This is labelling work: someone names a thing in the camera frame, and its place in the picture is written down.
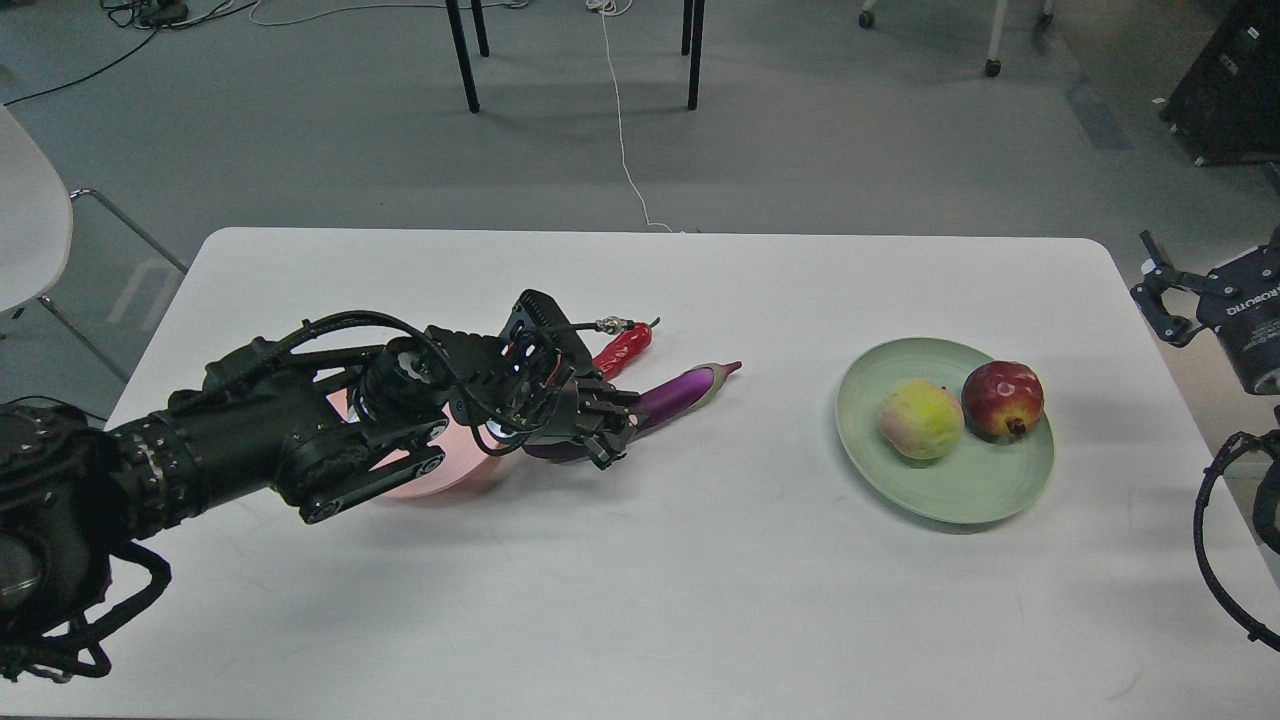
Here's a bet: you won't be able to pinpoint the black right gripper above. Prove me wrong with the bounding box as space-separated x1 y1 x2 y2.
1130 231 1280 397

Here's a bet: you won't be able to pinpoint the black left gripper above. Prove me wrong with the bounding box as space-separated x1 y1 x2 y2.
484 372 643 470

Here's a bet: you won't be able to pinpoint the red chili pepper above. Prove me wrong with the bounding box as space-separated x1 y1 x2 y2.
593 316 660 380

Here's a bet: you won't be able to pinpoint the purple eggplant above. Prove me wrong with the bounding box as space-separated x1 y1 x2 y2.
524 361 742 462

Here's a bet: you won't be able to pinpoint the red pomegranate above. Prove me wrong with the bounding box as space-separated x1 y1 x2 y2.
960 360 1044 443

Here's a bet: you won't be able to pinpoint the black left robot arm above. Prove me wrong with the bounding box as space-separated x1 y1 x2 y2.
1 290 648 682

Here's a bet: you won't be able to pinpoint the pink plate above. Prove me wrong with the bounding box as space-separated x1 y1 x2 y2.
378 406 506 503

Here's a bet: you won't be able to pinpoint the black cabinet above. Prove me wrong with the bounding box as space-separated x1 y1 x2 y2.
1158 1 1279 167

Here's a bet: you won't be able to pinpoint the green plate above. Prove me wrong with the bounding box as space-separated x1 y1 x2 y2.
835 337 1055 525

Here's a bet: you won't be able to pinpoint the white rolling chair base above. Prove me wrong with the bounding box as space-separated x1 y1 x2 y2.
854 1 1060 79

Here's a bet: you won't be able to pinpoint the black table legs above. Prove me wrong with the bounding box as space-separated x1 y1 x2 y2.
444 1 707 114

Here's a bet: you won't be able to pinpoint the white chair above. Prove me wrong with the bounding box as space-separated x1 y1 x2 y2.
1 108 188 382

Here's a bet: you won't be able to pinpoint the white floor cable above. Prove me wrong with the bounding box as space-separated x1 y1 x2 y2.
585 0 686 234

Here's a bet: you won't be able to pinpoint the black floor cables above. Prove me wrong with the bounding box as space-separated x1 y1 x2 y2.
0 0 261 108

